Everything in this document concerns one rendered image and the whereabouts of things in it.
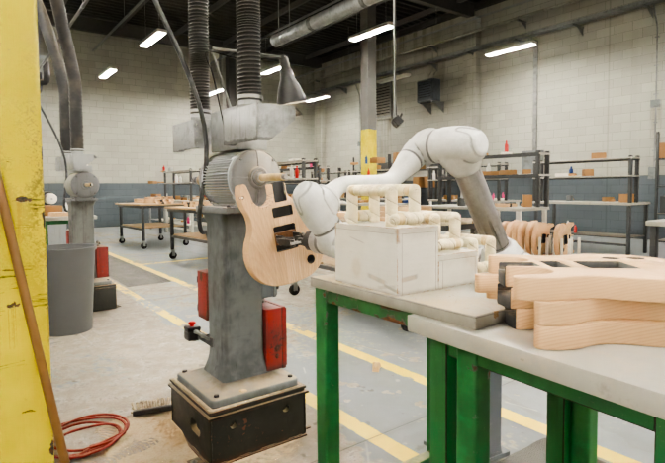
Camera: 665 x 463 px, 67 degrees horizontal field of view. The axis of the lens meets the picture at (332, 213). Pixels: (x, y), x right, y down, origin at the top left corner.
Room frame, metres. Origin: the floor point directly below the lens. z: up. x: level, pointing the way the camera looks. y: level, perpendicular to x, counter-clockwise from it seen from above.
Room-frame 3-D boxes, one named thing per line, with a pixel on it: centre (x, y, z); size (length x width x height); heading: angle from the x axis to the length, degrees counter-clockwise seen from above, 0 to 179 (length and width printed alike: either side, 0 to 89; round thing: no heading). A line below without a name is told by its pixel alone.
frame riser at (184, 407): (2.44, 0.48, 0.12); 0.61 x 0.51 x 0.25; 127
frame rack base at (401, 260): (1.40, -0.14, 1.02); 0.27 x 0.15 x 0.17; 36
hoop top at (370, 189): (1.37, -0.10, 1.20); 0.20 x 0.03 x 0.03; 35
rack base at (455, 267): (1.49, -0.27, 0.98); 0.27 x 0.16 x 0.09; 36
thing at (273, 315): (2.54, 0.35, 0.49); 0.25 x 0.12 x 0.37; 37
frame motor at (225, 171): (2.39, 0.43, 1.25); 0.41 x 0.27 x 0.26; 37
